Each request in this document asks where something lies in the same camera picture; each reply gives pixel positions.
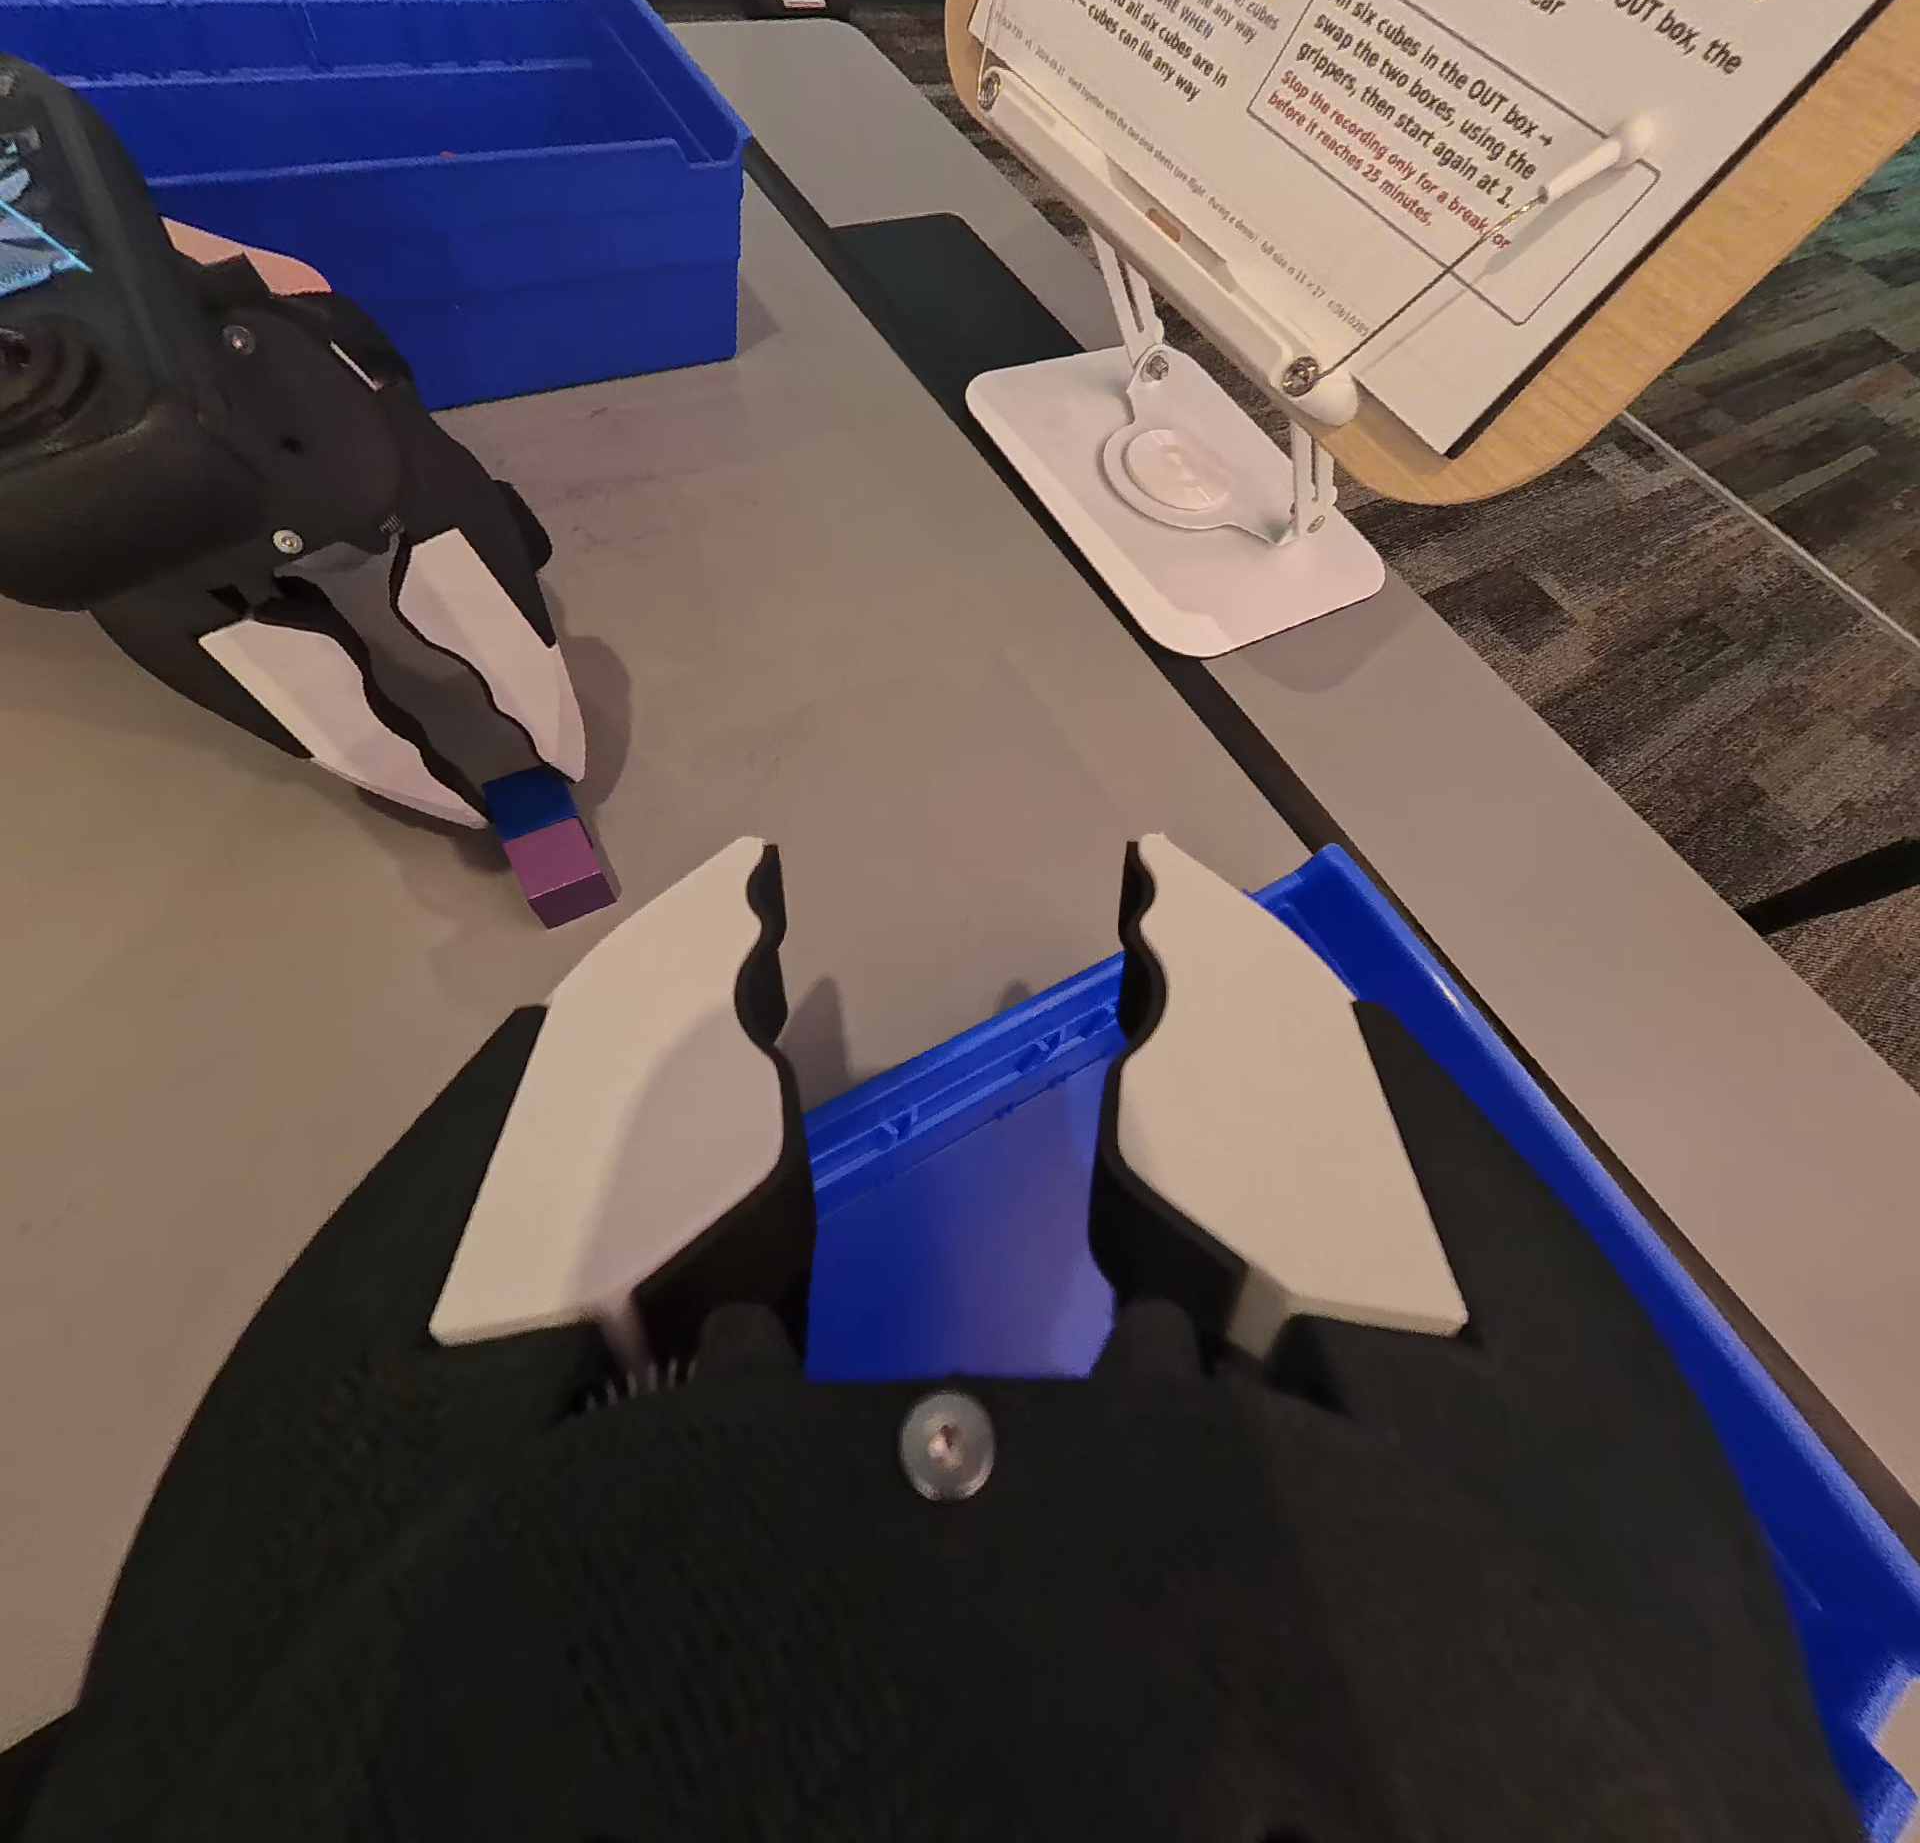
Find purple wooden cube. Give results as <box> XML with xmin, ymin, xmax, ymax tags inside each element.
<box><xmin>499</xmin><ymin>817</ymin><xmax>621</xmax><ymax>929</ymax></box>

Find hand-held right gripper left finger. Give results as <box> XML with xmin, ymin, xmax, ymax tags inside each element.
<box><xmin>426</xmin><ymin>835</ymin><xmax>816</xmax><ymax>1387</ymax></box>

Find blue wooden cube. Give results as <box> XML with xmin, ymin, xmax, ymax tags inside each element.
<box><xmin>483</xmin><ymin>767</ymin><xmax>589</xmax><ymax>847</ymax></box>

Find black stand foot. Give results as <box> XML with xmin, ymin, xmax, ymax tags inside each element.
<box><xmin>1740</xmin><ymin>835</ymin><xmax>1920</xmax><ymax>937</ymax></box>

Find blue plastic bin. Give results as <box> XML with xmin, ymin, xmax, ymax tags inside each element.
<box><xmin>802</xmin><ymin>843</ymin><xmax>1920</xmax><ymax>1843</ymax></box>
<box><xmin>0</xmin><ymin>0</ymin><xmax>750</xmax><ymax>412</ymax></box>

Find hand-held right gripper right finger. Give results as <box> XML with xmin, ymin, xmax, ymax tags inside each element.
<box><xmin>1093</xmin><ymin>831</ymin><xmax>1472</xmax><ymax>1365</ymax></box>

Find printed instruction sheet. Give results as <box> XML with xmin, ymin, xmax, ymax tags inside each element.
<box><xmin>975</xmin><ymin>0</ymin><xmax>1920</xmax><ymax>458</ymax></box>

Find wooden display board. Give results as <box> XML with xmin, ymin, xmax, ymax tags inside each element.
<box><xmin>945</xmin><ymin>0</ymin><xmax>1920</xmax><ymax>510</ymax></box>

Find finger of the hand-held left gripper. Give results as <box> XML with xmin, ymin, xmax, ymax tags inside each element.
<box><xmin>199</xmin><ymin>610</ymin><xmax>499</xmax><ymax>831</ymax></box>
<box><xmin>392</xmin><ymin>524</ymin><xmax>590</xmax><ymax>789</ymax></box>

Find person's left hand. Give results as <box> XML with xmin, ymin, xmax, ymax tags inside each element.
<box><xmin>156</xmin><ymin>216</ymin><xmax>334</xmax><ymax>300</ymax></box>

